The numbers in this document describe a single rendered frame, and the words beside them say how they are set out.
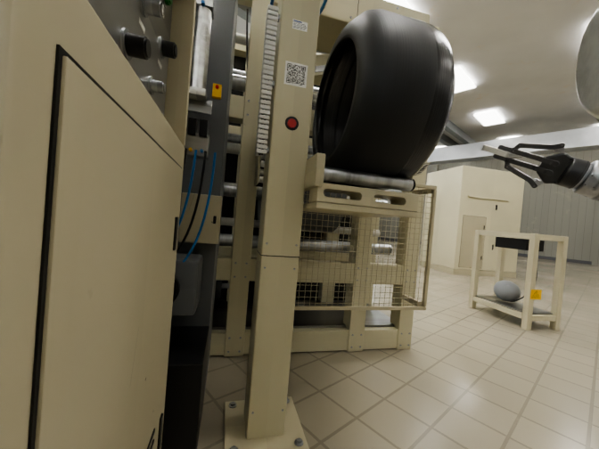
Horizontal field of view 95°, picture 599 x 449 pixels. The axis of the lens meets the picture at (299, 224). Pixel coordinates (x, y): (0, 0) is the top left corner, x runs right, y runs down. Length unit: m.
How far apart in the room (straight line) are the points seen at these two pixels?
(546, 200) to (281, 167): 15.12
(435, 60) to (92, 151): 0.89
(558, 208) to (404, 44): 14.90
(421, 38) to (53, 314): 0.99
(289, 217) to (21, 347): 0.76
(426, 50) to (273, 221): 0.67
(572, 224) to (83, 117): 15.56
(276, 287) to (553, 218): 15.05
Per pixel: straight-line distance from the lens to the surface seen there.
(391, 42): 0.95
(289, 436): 1.18
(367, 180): 0.93
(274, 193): 0.91
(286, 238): 0.91
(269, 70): 1.02
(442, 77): 0.99
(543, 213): 15.70
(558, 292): 3.24
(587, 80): 0.38
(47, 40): 0.26
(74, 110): 0.26
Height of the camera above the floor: 0.74
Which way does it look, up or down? 1 degrees down
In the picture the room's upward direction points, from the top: 5 degrees clockwise
